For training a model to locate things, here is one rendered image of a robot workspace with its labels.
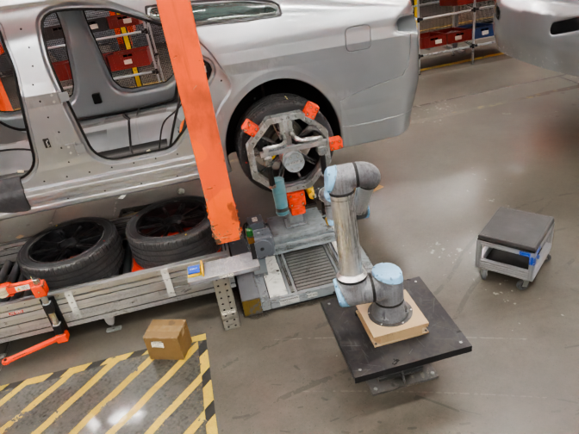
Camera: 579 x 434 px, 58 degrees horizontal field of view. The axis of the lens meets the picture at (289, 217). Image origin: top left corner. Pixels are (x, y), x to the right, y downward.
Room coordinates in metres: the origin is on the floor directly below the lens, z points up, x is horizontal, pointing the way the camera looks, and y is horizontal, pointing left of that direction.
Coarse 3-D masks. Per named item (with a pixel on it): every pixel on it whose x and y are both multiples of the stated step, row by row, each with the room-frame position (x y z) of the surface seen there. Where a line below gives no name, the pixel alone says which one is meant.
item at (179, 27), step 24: (168, 0) 2.75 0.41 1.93; (168, 24) 2.75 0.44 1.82; (192, 24) 2.77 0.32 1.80; (168, 48) 2.75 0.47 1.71; (192, 48) 2.76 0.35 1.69; (192, 72) 2.76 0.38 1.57; (192, 96) 2.76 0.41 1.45; (192, 120) 2.75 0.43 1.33; (192, 144) 2.75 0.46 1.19; (216, 144) 2.76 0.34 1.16; (216, 168) 2.76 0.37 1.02; (216, 192) 2.76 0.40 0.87; (216, 216) 2.75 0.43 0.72; (216, 240) 2.75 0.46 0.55
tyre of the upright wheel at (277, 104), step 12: (276, 96) 3.41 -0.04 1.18; (288, 96) 3.39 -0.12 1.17; (300, 96) 3.47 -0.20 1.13; (252, 108) 3.37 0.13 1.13; (264, 108) 3.26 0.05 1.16; (276, 108) 3.26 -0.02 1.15; (288, 108) 3.27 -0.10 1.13; (300, 108) 3.28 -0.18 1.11; (240, 120) 3.42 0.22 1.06; (252, 120) 3.24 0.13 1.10; (324, 120) 3.30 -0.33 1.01; (240, 132) 3.27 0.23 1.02; (240, 144) 3.23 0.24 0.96; (240, 156) 3.23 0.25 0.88; (252, 180) 3.23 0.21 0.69
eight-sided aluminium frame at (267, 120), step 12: (264, 120) 3.20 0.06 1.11; (276, 120) 3.18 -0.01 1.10; (288, 120) 3.19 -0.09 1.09; (312, 120) 3.21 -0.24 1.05; (264, 132) 3.16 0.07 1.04; (324, 132) 3.21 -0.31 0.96; (252, 144) 3.16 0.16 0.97; (252, 156) 3.15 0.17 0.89; (252, 168) 3.15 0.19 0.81; (264, 180) 3.16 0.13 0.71; (312, 180) 3.20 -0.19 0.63; (288, 192) 3.18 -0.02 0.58
